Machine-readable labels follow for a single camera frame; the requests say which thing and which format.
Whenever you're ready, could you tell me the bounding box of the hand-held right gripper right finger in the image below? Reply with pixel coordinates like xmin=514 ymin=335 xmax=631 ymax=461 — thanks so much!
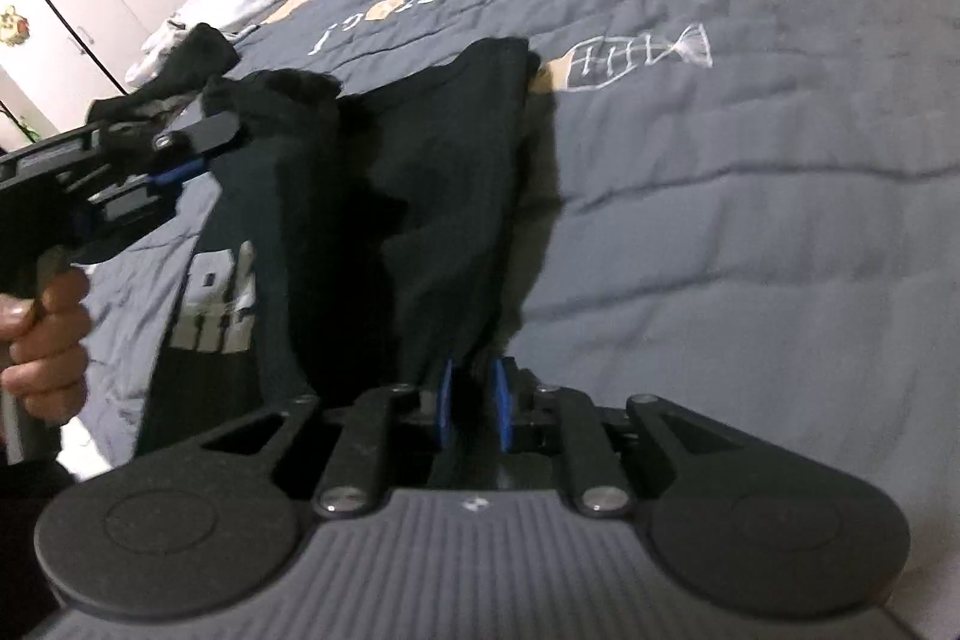
xmin=491 ymin=359 xmax=756 ymax=522

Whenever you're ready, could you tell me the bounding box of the person's dark clothing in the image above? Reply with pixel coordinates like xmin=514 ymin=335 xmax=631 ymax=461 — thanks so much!
xmin=0 ymin=458 xmax=77 ymax=640

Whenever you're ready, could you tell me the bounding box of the grey printed quilt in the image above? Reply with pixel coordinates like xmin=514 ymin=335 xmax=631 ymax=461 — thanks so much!
xmin=71 ymin=0 xmax=960 ymax=618

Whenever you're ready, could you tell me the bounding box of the large black garment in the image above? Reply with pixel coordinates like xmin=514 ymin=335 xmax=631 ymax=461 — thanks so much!
xmin=88 ymin=22 xmax=242 ymax=124

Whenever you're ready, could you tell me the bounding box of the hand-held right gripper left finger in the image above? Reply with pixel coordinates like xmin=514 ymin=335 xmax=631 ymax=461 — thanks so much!
xmin=197 ymin=359 xmax=456 ymax=522

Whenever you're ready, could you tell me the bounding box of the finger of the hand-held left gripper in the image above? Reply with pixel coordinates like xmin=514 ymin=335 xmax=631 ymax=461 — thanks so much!
xmin=73 ymin=157 xmax=206 ymax=264
xmin=152 ymin=111 xmax=244 ymax=159

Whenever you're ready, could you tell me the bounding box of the white grey sweatshirt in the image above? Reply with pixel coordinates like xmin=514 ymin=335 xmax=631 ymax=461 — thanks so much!
xmin=122 ymin=0 xmax=290 ymax=86

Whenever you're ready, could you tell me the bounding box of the cartoon animal sticker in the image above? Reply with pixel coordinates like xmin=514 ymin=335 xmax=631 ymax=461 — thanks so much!
xmin=0 ymin=5 xmax=32 ymax=50

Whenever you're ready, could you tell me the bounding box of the person's left hand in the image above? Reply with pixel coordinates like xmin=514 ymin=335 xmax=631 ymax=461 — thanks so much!
xmin=0 ymin=269 xmax=93 ymax=425

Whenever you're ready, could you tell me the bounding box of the white printed bedspread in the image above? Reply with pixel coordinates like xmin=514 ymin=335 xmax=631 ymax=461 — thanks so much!
xmin=58 ymin=413 xmax=115 ymax=480

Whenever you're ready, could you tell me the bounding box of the dark shirt with grey print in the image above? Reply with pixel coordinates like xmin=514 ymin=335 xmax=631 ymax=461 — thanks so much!
xmin=137 ymin=35 xmax=542 ymax=487

